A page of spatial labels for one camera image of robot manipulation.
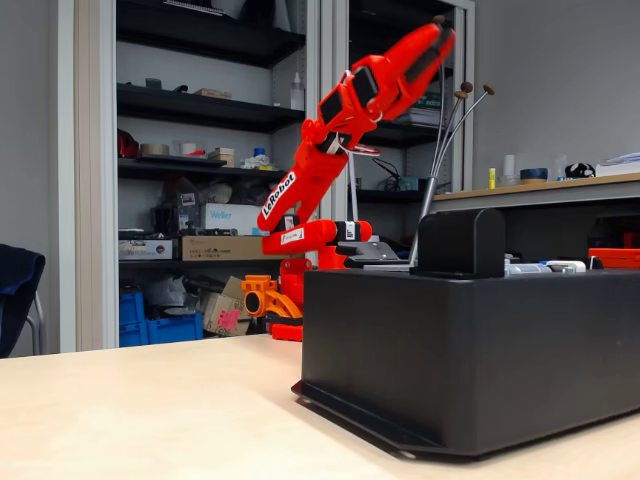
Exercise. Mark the brown tape roll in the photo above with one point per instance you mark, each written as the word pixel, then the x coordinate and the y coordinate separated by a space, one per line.
pixel 154 149

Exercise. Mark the silver metal door hinge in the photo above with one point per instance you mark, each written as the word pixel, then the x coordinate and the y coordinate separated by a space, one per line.
pixel 525 269

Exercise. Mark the white tape roll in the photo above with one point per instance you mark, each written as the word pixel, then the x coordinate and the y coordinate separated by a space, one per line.
pixel 188 149

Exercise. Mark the white printed carton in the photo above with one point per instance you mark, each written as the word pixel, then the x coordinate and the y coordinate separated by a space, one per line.
pixel 147 249

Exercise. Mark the black task board box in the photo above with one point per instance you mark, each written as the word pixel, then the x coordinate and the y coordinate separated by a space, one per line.
pixel 450 350

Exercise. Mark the low blue plastic crate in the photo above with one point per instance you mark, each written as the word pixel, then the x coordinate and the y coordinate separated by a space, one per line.
pixel 175 329

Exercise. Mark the red robot arm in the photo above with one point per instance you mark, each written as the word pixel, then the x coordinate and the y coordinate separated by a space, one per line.
pixel 305 175

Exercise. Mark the red display module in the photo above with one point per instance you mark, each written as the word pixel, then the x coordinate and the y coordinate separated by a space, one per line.
pixel 612 257

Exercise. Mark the dark blue office chair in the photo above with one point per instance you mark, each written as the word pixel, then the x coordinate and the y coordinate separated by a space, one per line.
pixel 17 290

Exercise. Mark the paper stack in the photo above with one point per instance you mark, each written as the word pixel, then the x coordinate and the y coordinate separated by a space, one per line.
pixel 620 165

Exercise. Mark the dark red rounded object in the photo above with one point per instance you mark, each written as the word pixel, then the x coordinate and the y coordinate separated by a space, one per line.
pixel 127 145

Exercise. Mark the flat small cardboard box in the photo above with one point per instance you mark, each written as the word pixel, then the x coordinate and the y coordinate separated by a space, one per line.
pixel 212 93

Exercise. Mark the small tan box stack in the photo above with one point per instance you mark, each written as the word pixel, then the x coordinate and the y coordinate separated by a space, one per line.
pixel 222 156

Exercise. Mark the yellow glue stick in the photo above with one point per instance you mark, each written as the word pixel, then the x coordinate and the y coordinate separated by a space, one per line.
pixel 491 178

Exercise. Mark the tall blue plastic crate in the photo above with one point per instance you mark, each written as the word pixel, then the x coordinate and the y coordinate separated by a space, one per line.
pixel 131 320

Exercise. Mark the grey desk wooden top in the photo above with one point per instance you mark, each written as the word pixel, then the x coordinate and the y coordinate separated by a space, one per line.
pixel 615 189

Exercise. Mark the clear plastic bottle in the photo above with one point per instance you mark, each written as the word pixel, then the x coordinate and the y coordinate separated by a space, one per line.
pixel 297 95

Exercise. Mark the black white plush toy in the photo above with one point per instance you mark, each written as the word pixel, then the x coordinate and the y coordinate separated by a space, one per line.
pixel 580 171

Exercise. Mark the orange plastic clamp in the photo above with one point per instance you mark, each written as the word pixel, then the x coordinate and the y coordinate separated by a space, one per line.
pixel 265 297

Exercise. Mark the cardboard box pink sticker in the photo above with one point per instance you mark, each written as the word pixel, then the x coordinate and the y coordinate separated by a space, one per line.
pixel 225 317

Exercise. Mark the grey cabinet black shelves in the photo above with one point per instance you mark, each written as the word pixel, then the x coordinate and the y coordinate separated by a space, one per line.
pixel 90 150

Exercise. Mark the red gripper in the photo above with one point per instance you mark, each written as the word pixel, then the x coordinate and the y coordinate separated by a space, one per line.
pixel 400 75

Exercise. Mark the dark green device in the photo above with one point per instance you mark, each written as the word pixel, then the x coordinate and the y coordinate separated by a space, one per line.
pixel 410 184

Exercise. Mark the metal stalks with cork balls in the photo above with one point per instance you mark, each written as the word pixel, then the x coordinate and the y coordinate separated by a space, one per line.
pixel 429 197

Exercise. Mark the metal chair frame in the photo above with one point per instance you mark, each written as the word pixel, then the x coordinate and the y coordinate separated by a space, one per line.
pixel 40 320

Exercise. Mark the long brown cardboard box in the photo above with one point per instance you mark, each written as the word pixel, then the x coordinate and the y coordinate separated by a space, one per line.
pixel 225 248

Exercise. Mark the blue tape roll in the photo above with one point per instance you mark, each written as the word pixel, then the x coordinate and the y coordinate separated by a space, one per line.
pixel 533 175

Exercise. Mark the white crumpled cloth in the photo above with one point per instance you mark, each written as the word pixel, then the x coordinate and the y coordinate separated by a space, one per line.
pixel 257 162

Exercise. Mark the white Weller box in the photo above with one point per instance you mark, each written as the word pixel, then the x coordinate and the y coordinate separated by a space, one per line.
pixel 230 217

